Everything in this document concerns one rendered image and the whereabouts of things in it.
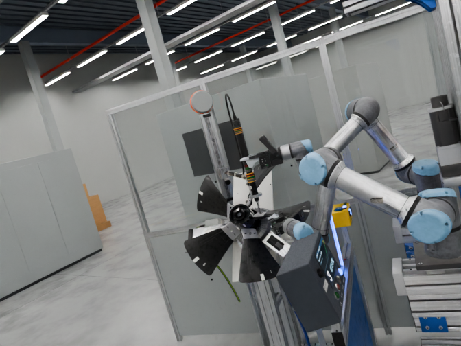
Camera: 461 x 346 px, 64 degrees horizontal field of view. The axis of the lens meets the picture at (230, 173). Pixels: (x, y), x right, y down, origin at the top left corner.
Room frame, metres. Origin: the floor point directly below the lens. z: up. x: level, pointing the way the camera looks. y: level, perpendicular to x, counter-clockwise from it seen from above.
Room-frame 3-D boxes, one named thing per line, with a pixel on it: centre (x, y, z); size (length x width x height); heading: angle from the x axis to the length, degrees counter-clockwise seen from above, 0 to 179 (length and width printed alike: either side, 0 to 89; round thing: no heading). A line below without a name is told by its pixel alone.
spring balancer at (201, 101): (2.60, 0.06, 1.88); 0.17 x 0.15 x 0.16; 68
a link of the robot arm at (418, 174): (1.73, -0.90, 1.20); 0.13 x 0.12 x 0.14; 2
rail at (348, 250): (1.67, -0.39, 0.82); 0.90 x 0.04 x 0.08; 158
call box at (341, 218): (2.03, -0.54, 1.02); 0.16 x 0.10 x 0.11; 158
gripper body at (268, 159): (1.87, -0.22, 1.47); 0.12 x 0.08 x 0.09; 78
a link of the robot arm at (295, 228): (1.50, -0.22, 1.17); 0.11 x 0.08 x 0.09; 15
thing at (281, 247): (1.91, -0.15, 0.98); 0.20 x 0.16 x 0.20; 158
